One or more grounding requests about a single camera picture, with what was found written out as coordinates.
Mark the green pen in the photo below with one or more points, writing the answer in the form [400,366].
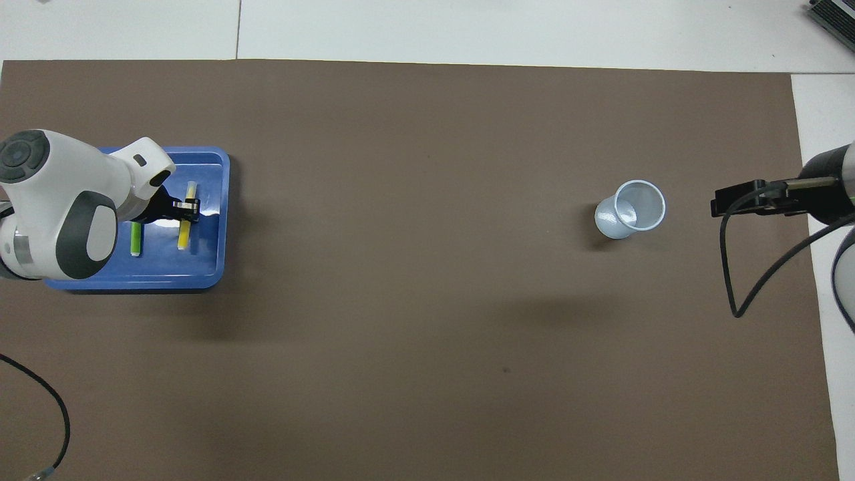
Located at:
[135,240]

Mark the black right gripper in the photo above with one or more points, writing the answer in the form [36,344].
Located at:
[825,187]

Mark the yellow pen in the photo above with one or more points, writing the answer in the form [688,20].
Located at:
[185,234]

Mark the blue plastic tray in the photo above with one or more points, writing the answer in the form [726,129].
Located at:
[207,254]

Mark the grey ribbed device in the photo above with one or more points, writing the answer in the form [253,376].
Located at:
[835,15]

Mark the clear plastic cup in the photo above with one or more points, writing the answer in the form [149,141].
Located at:
[628,214]

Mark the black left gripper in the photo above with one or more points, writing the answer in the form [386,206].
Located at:
[157,208]

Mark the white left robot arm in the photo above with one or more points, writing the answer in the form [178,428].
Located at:
[60,200]

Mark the brown table mat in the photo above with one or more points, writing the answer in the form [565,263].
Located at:
[401,334]

